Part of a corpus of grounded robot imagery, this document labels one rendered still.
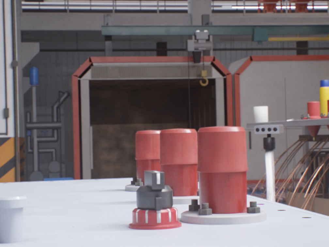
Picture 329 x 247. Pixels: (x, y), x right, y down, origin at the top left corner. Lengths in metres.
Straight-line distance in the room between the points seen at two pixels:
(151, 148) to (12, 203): 0.82
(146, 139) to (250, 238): 0.84
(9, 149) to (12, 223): 10.70
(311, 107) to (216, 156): 2.97
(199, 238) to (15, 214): 0.22
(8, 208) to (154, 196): 0.20
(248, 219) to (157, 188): 0.14
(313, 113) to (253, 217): 2.98
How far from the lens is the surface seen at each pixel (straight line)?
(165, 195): 1.06
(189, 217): 1.12
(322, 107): 4.83
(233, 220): 1.09
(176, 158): 1.44
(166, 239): 0.96
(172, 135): 1.44
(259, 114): 4.68
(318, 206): 4.09
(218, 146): 1.11
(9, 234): 0.98
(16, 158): 11.62
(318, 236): 0.98
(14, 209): 0.98
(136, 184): 1.75
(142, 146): 1.77
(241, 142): 1.13
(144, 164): 1.77
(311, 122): 3.74
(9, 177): 11.68
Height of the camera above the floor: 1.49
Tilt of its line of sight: 1 degrees up
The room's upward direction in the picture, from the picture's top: 1 degrees counter-clockwise
